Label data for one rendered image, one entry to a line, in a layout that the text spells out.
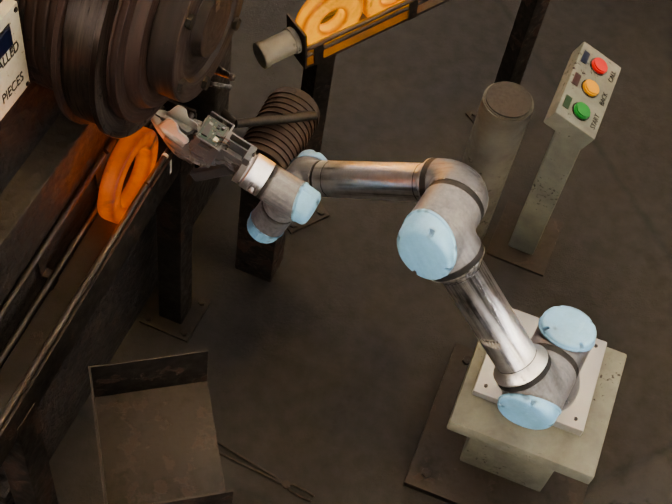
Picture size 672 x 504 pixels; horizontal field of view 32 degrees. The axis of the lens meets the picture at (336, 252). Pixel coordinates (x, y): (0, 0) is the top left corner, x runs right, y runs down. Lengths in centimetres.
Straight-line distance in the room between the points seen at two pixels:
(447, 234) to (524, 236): 102
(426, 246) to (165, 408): 54
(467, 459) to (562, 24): 152
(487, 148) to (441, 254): 76
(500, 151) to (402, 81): 71
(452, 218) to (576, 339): 43
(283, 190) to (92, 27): 61
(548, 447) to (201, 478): 80
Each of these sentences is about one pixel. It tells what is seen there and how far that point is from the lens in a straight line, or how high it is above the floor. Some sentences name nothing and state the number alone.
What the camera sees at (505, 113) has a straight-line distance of 271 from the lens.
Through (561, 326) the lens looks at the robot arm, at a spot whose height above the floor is 55.
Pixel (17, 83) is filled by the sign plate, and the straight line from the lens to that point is 190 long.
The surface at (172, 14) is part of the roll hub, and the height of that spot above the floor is 121.
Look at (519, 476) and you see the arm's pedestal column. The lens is 275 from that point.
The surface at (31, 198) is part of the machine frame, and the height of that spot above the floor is 87.
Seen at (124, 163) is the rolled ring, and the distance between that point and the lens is 211.
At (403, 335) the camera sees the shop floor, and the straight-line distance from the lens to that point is 293.
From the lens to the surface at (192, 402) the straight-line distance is 212.
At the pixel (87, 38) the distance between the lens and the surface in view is 179.
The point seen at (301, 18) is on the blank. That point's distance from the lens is 251.
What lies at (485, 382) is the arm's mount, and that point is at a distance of 254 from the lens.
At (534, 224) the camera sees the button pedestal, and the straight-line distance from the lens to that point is 302.
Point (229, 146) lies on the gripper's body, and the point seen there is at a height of 75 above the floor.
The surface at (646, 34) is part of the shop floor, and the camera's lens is 379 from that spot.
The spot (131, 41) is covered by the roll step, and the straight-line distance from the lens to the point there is 182.
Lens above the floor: 251
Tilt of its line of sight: 56 degrees down
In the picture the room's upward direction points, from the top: 11 degrees clockwise
